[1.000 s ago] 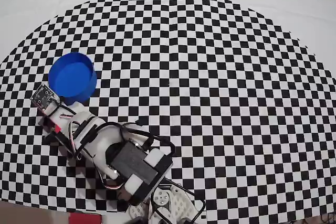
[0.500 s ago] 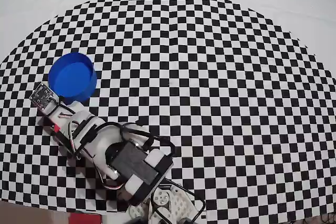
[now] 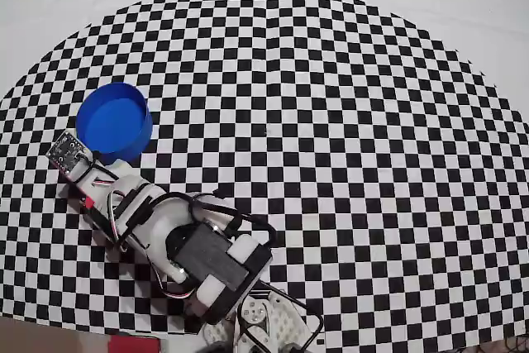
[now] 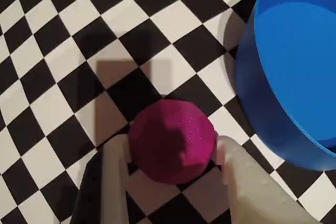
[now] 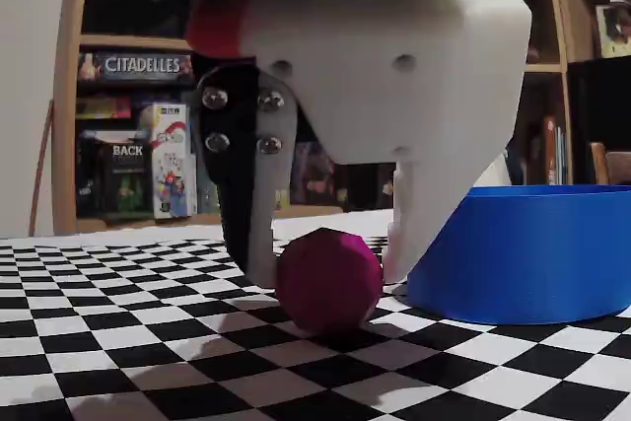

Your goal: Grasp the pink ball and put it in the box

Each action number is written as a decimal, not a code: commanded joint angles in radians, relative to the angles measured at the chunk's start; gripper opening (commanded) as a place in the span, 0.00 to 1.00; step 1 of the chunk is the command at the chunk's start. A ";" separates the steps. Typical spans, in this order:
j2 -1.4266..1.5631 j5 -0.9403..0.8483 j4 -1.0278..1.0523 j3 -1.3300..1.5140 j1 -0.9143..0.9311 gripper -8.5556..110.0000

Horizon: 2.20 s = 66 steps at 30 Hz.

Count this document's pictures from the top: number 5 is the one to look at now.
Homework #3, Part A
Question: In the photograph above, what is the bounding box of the green red game box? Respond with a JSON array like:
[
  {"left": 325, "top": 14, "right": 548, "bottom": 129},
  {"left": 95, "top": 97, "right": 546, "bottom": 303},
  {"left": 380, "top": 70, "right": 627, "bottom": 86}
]
[{"left": 273, "top": 183, "right": 293, "bottom": 211}]

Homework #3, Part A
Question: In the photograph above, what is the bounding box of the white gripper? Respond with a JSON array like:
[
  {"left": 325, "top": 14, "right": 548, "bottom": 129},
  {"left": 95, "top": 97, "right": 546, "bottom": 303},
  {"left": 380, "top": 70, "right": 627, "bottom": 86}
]
[{"left": 215, "top": 0, "right": 533, "bottom": 288}]

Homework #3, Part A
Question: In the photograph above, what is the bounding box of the light wooden bookshelf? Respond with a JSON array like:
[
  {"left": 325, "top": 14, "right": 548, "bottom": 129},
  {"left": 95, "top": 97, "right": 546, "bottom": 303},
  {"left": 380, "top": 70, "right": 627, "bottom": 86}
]
[{"left": 523, "top": 0, "right": 574, "bottom": 188}]

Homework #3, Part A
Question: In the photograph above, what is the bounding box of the blue round box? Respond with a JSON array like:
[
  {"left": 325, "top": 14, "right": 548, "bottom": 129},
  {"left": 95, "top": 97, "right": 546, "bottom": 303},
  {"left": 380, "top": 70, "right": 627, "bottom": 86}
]
[{"left": 406, "top": 183, "right": 631, "bottom": 326}]

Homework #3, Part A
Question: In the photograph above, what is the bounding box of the brown wooden chair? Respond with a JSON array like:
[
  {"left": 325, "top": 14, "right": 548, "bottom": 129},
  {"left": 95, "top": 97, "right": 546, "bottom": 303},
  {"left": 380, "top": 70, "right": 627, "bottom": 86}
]
[{"left": 589, "top": 141, "right": 631, "bottom": 186}]

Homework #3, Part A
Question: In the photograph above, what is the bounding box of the black white checkered mat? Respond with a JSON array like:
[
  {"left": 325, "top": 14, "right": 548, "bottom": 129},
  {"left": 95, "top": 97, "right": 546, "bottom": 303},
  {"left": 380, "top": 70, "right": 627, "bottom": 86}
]
[{"left": 0, "top": 208, "right": 631, "bottom": 421}]

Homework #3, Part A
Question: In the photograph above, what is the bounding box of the Citadelles game box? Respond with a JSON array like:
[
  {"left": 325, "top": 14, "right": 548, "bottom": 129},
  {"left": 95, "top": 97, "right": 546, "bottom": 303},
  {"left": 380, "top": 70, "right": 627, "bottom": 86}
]
[{"left": 77, "top": 52, "right": 194, "bottom": 83}]

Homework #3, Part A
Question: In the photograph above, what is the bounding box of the thin light blue book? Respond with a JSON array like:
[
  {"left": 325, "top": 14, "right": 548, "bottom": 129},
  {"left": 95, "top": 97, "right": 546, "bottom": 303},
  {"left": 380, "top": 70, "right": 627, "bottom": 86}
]
[{"left": 555, "top": 126, "right": 569, "bottom": 186}]

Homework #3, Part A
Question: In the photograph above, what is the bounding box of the wooden shelf with black doors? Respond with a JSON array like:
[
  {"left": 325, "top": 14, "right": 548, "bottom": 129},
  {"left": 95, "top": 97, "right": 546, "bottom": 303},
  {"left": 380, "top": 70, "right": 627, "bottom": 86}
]
[{"left": 566, "top": 0, "right": 631, "bottom": 186}]

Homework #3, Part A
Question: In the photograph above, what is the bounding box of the black Back game box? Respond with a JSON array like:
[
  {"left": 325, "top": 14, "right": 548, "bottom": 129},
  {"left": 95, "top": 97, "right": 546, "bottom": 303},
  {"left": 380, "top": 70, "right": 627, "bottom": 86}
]
[{"left": 78, "top": 129, "right": 154, "bottom": 219}]

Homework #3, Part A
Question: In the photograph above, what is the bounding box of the framed cartoon picture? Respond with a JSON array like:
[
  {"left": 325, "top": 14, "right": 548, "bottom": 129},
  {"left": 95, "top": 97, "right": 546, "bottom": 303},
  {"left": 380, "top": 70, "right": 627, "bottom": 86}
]
[{"left": 594, "top": 0, "right": 631, "bottom": 60}]

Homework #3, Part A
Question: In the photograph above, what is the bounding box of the orange spine book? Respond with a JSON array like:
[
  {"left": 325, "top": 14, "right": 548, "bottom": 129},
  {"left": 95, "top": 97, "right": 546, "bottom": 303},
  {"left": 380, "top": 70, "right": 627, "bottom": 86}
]
[{"left": 541, "top": 116, "right": 558, "bottom": 186}]

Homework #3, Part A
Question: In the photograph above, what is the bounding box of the dark purple game box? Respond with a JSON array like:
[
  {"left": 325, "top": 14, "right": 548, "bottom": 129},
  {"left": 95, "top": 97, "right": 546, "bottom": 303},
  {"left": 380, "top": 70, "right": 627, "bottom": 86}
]
[{"left": 290, "top": 141, "right": 342, "bottom": 209}]

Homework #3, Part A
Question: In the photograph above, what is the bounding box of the white cartoon game box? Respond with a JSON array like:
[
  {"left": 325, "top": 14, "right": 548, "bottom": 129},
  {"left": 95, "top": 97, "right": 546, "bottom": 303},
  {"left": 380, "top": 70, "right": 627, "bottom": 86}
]
[{"left": 150, "top": 102, "right": 193, "bottom": 220}]

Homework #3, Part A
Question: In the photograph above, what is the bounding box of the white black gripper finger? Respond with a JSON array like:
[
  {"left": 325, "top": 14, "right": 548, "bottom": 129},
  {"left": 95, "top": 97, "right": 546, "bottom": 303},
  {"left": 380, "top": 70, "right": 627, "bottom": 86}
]
[{"left": 191, "top": 65, "right": 300, "bottom": 289}]

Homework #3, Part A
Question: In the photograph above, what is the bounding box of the pink faceted ball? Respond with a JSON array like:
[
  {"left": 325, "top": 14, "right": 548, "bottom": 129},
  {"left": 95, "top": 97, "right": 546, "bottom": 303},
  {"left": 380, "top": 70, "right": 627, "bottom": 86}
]
[{"left": 274, "top": 227, "right": 385, "bottom": 336}]

